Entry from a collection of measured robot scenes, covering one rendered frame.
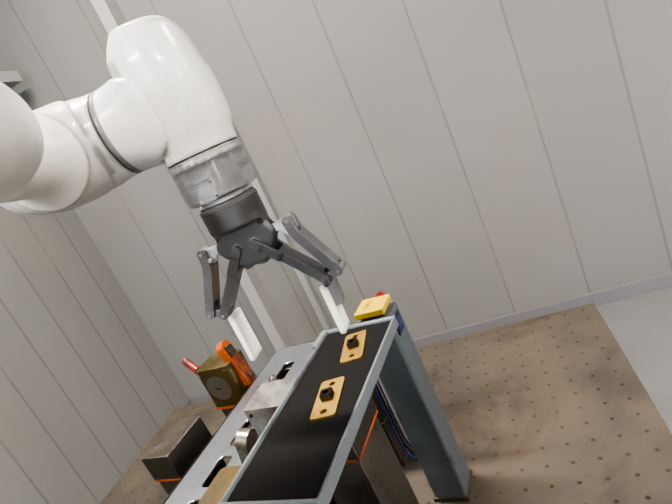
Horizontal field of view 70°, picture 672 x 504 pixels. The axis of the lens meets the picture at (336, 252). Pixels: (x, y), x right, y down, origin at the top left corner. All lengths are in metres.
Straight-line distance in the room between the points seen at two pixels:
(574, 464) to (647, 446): 0.14
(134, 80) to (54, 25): 2.80
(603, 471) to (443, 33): 2.00
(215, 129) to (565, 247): 2.41
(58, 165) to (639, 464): 1.06
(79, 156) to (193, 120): 0.12
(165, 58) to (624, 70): 2.33
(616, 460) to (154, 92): 1.01
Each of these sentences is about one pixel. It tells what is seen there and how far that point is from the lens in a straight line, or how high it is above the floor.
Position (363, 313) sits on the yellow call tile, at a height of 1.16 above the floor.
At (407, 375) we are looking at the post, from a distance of 0.93.
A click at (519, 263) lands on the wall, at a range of 2.80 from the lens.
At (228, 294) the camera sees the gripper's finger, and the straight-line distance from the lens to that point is 0.64.
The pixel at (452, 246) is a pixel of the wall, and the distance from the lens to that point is 2.73.
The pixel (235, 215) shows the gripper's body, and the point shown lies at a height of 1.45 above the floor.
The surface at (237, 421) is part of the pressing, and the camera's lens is 1.12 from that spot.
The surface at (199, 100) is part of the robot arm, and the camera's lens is 0.56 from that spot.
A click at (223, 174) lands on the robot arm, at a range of 0.56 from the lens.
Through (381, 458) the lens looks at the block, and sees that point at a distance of 0.76.
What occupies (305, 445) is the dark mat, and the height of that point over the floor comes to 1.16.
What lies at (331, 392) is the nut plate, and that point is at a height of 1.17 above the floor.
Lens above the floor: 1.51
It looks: 15 degrees down
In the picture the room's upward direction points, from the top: 25 degrees counter-clockwise
